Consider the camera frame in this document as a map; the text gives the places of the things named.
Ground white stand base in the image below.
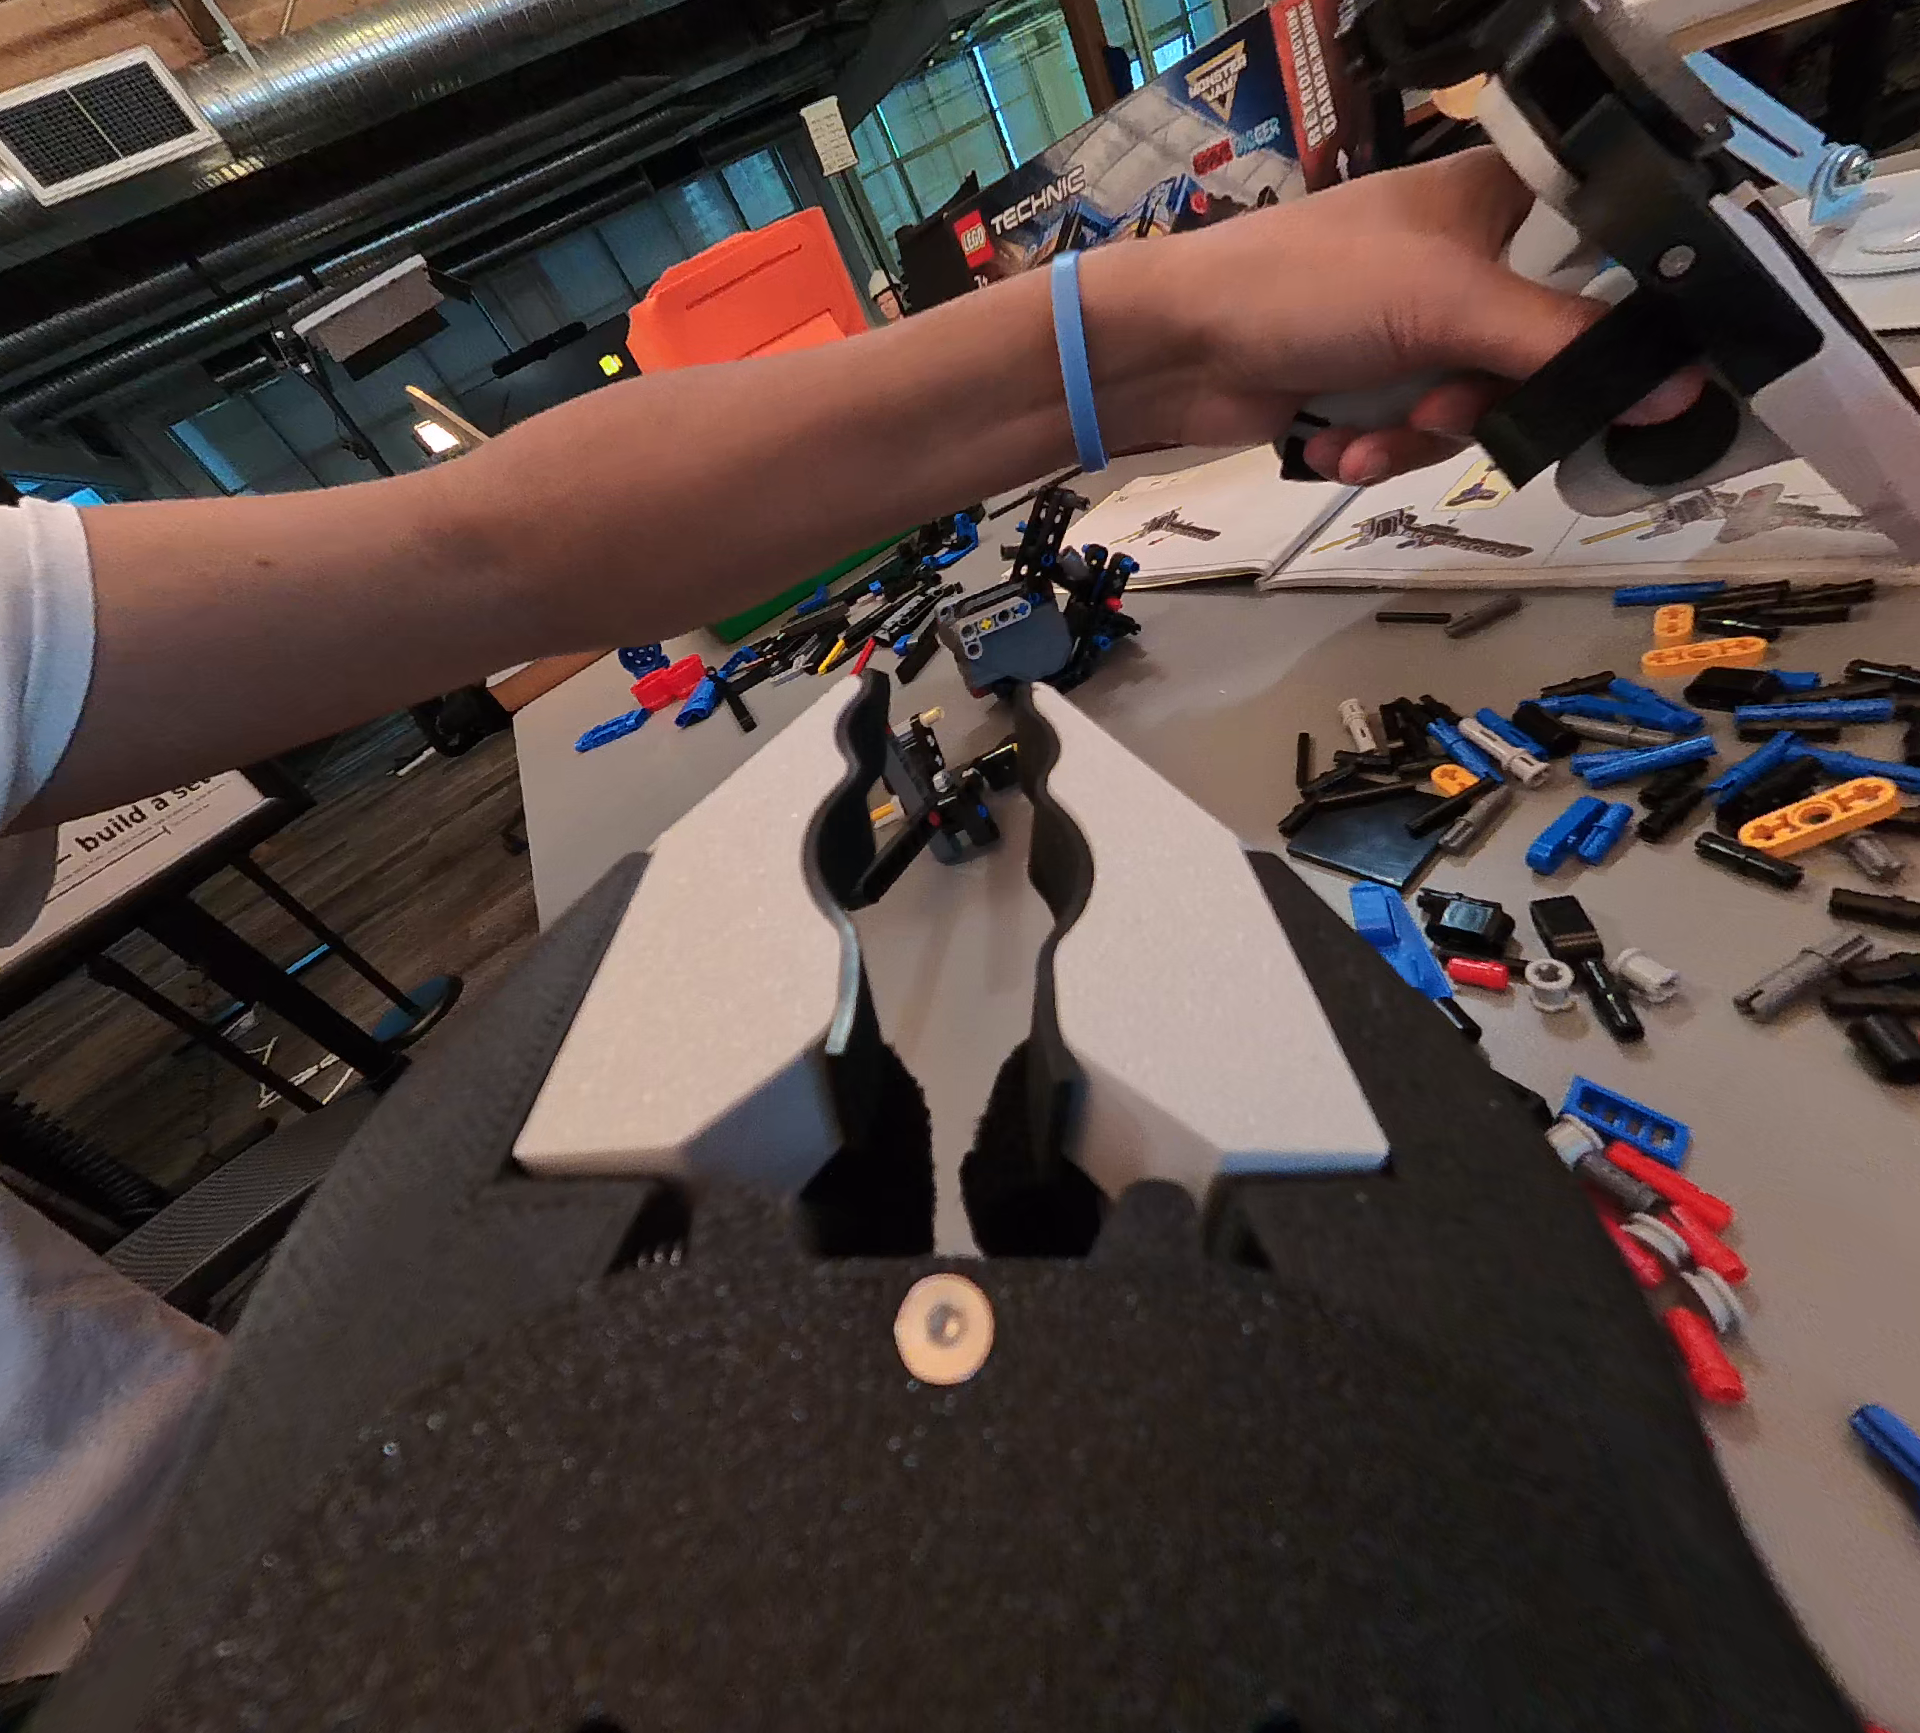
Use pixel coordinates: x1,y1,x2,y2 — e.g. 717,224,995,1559
1792,195,1920,334

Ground black stand frame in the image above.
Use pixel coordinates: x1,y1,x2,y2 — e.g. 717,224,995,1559
0,849,467,1104

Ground blue wristband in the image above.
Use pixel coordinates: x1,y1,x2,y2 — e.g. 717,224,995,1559
1046,249,1115,475

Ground person's left forearm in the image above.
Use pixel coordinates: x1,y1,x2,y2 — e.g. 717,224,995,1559
22,254,1111,835

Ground hanging light panel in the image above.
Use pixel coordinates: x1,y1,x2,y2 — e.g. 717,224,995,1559
292,252,470,380

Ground pile of lego beams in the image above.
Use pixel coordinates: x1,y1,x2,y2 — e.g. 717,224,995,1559
573,511,991,753

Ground orange lego liftarm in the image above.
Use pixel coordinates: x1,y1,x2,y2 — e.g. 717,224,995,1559
1740,776,1904,861

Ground white ceiling vent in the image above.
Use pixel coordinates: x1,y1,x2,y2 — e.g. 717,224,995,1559
0,44,221,209

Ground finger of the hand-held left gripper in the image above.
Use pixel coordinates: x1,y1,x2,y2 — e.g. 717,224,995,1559
1709,193,1920,538

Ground scattered small lego pieces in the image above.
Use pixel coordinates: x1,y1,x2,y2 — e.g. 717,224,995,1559
1282,574,1920,1512

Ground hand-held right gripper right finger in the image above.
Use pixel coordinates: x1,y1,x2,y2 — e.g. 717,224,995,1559
965,681,1391,1194

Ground lego motor frame assembly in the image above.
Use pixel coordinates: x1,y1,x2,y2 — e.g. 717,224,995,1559
931,485,1145,703

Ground lego instruction booklet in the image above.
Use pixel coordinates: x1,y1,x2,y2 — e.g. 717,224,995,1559
1076,441,1920,594

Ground silver air duct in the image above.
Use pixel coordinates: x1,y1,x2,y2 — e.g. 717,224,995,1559
179,0,1037,167

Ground black lego beam assembly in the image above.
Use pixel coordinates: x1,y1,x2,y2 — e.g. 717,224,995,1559
857,705,1025,910

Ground lego set box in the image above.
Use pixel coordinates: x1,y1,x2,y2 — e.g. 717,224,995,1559
896,0,1360,312

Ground green plastic bin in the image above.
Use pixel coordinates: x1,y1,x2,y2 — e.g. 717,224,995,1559
712,531,910,643

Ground framed marker sign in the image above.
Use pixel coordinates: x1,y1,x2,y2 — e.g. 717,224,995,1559
0,764,314,973

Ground person's left hand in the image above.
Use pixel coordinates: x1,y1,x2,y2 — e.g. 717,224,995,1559
1102,147,1711,490

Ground black flat lego panel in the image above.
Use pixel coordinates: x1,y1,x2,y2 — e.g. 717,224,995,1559
1286,784,1454,893

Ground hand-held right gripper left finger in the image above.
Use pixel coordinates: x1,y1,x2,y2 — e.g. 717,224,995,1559
509,670,939,1203

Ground orange plastic bin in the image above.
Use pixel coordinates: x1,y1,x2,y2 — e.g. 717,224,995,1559
626,207,875,377

